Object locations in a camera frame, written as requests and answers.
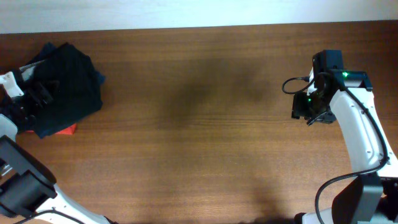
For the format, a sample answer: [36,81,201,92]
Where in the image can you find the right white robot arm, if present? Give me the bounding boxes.
[292,69,397,223]

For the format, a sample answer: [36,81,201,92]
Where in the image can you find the folded orange cloth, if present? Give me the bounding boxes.
[24,123,78,136]

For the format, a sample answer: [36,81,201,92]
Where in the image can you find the black shorts garment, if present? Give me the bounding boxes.
[34,43,103,138]

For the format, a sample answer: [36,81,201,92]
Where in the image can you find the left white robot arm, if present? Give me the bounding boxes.
[1,114,113,223]

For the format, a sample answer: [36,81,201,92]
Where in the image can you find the folded navy blue garment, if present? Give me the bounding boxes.
[26,42,106,85]

